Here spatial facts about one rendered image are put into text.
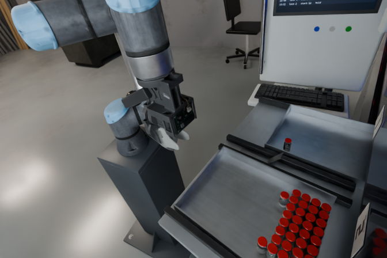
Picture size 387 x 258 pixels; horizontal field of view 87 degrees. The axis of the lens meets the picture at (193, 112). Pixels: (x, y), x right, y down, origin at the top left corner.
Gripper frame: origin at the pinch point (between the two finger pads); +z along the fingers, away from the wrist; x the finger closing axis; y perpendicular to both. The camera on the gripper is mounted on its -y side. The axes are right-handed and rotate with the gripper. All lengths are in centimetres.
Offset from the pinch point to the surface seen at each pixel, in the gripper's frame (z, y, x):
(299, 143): 21.4, 22.0, 37.3
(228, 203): 21.4, 12.7, 4.4
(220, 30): 77, -188, 311
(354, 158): 21, 38, 39
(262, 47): 6, -11, 79
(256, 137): 21.6, 8.2, 32.6
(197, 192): 21.4, 3.1, 2.2
